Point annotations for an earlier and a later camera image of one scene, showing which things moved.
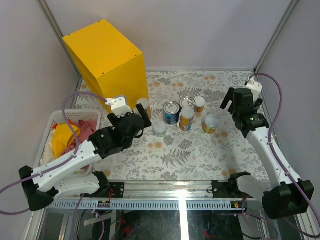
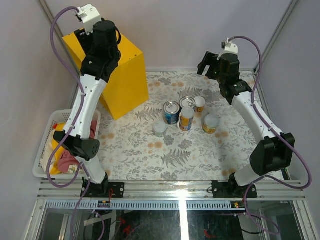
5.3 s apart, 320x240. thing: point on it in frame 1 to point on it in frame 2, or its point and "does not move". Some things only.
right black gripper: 229,96 to 209,59
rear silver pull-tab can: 187,101 does not move
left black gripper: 142,112 to 83,39
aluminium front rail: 153,195 does not move
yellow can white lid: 187,113 does not move
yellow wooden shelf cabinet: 110,65 does not move
